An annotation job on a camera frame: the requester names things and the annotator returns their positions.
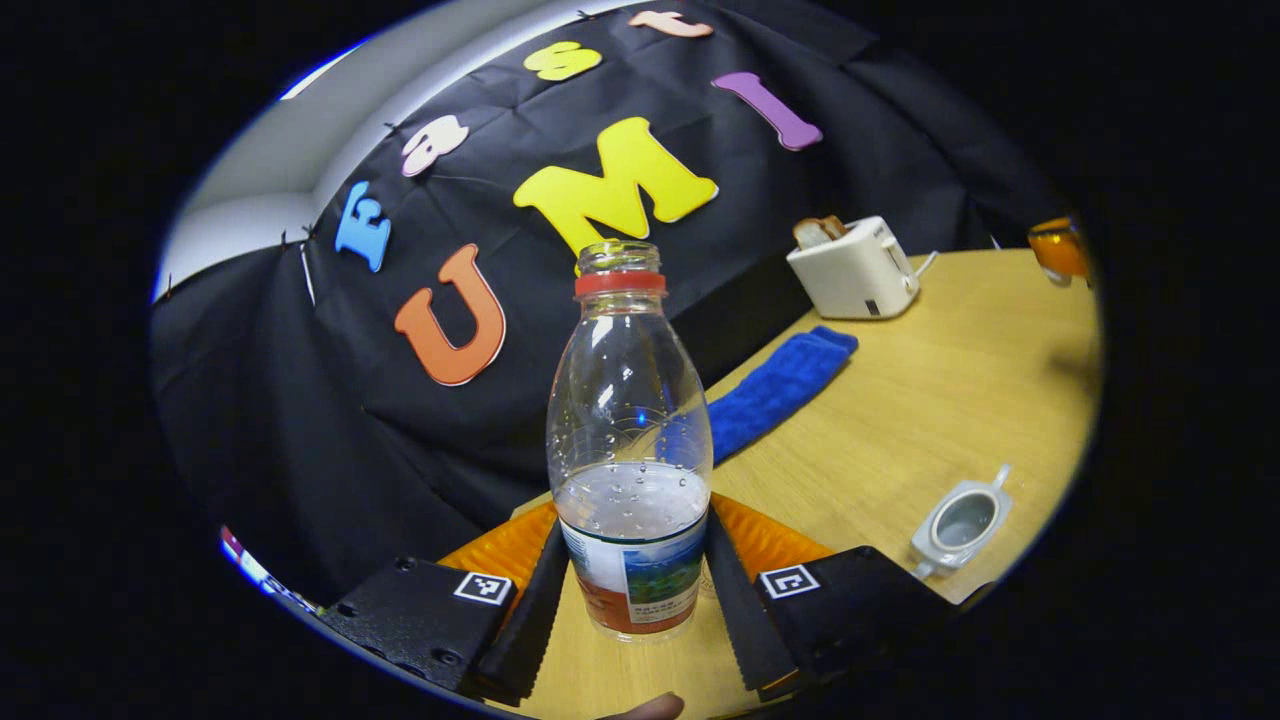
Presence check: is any toasted bread slice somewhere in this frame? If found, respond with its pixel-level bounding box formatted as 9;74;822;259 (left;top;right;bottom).
793;215;849;251

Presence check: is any blue folded towel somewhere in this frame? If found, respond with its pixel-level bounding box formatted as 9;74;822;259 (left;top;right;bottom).
690;326;859;466

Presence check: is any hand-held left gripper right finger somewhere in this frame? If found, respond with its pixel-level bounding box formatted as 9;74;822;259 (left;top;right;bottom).
700;493;956;701

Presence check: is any white toaster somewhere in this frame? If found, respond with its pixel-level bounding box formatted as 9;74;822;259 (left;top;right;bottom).
787;216;921;321

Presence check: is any black backdrop cloth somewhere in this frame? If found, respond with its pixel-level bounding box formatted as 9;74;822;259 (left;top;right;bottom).
150;0;1061;606

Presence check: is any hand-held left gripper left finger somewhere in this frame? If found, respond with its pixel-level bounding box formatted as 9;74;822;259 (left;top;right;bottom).
318;500;573;706

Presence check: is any computer monitor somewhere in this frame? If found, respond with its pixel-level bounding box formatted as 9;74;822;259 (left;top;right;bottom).
220;525;321;613

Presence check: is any clear plastic water bottle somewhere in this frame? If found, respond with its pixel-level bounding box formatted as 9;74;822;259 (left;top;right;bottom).
547;240;713;641

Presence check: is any white ceramic teacup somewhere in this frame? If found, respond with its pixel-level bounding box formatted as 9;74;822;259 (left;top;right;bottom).
908;463;1014;581

